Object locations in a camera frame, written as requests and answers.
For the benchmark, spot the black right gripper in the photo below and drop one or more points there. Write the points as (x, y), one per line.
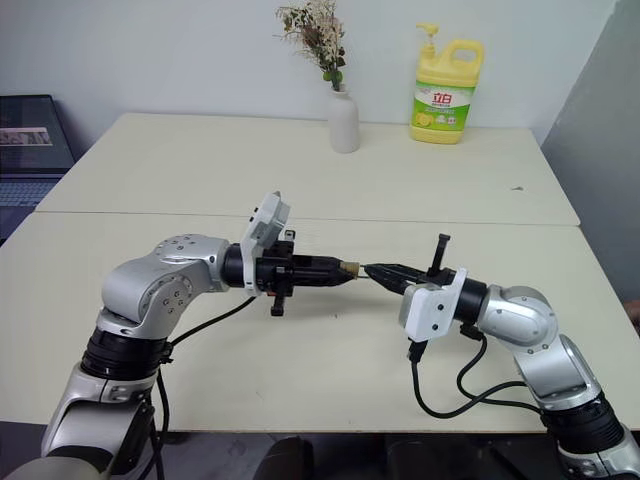
(439, 257)

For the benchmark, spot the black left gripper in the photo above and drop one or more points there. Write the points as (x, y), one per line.
(280, 270)

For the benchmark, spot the brass padlock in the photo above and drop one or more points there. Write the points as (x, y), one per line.
(352, 269)

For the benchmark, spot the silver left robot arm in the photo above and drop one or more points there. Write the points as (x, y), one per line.
(150, 285)

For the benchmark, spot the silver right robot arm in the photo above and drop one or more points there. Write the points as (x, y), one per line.
(540, 325)

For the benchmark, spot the white ceramic vase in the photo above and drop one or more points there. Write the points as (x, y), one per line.
(344, 122)

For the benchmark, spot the yellow dish soap pump bottle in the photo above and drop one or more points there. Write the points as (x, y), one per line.
(442, 100)

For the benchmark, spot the dark rounded shape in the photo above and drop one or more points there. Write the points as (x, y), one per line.
(290, 460)

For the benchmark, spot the grey partition panel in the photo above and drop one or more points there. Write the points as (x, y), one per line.
(600, 175)

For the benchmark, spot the dried flower bouquet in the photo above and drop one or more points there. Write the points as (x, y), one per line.
(315, 35)

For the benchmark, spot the dark open laptop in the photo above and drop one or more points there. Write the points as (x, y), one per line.
(25, 150)

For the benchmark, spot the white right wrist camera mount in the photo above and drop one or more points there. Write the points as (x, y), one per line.
(430, 310)

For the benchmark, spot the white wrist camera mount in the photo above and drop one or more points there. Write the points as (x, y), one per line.
(430, 310)
(265, 220)

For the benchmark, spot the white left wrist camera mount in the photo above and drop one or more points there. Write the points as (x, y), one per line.
(265, 220)

